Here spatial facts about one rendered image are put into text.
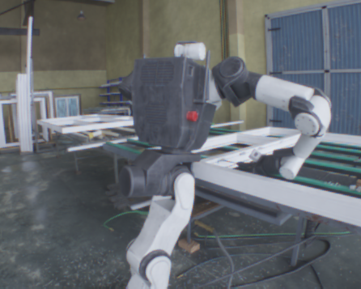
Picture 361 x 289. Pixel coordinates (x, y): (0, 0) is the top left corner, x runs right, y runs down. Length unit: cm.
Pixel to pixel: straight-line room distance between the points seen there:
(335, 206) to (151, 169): 61
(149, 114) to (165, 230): 44
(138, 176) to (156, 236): 26
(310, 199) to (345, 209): 12
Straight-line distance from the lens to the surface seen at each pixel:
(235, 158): 136
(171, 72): 77
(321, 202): 86
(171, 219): 95
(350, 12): 779
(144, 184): 84
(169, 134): 79
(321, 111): 77
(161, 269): 99
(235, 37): 892
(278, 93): 77
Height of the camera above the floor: 124
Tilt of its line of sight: 10 degrees down
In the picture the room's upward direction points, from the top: 1 degrees counter-clockwise
